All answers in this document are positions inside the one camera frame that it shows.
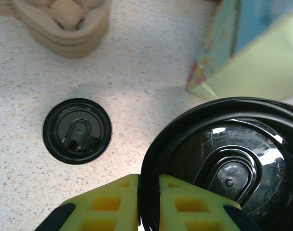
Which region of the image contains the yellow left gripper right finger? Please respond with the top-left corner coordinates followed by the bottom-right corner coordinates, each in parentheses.
top-left (159, 175), bottom-right (261, 231)

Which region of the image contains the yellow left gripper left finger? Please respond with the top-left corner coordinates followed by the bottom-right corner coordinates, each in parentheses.
top-left (38, 174), bottom-right (140, 231)

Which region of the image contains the black-lidded cup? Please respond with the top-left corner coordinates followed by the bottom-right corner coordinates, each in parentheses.
top-left (139, 97), bottom-right (293, 231)

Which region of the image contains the green patterned paper bag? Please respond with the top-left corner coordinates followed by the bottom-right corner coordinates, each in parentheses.
top-left (186, 0), bottom-right (293, 102)

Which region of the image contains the black plastic lid stack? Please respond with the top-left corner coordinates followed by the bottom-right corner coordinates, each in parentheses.
top-left (42, 98), bottom-right (113, 166)

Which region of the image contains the brown pulp cup carrier stack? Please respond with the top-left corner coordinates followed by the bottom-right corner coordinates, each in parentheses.
top-left (13, 0), bottom-right (111, 60)

